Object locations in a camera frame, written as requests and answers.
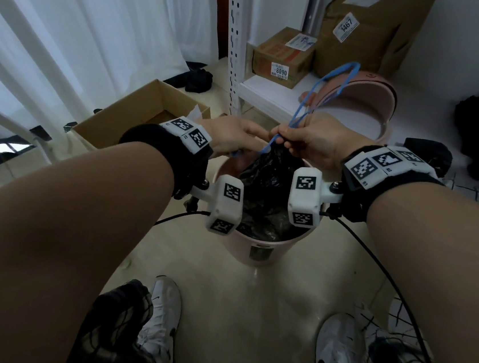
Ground small brown cardboard box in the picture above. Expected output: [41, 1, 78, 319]
[249, 23, 319, 92]

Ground black camera cable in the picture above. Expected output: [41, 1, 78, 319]
[153, 205, 212, 233]
[303, 210, 474, 363]

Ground pink bin lid ring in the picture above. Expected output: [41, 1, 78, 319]
[294, 64, 401, 146]

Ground person's right hand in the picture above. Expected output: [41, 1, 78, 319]
[266, 107, 381, 176]

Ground black drawstring trash bag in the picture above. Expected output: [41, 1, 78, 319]
[220, 49, 362, 250]

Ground pink trash bin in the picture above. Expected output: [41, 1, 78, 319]
[204, 132, 330, 274]

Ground person's left forearm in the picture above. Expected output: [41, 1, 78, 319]
[0, 126, 180, 363]

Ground white metal frame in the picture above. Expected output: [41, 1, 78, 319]
[0, 0, 97, 170]

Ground white sheer curtain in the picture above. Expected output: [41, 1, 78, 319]
[0, 0, 226, 150]

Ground white black grid cloth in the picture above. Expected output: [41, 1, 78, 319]
[348, 117, 479, 363]

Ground person's left hand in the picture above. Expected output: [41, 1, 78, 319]
[192, 112, 273, 166]

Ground black white plaid trousers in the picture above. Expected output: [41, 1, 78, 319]
[65, 272, 473, 363]

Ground black white marker wristband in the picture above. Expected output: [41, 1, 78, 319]
[113, 110, 217, 204]
[333, 140, 448, 233]

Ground white sneaker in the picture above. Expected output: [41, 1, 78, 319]
[309, 310, 376, 363]
[132, 273, 186, 363]

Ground white metal shelf rack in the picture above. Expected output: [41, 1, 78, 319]
[206, 0, 479, 203]

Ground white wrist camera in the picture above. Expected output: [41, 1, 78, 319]
[186, 170, 247, 237]
[285, 165, 347, 233]

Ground large brown cardboard box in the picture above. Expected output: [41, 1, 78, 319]
[311, 0, 438, 90]

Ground open cardboard box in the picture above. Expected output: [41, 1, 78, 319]
[69, 70, 215, 162]

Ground glossy black trash bag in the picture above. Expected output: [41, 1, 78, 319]
[400, 136, 455, 178]

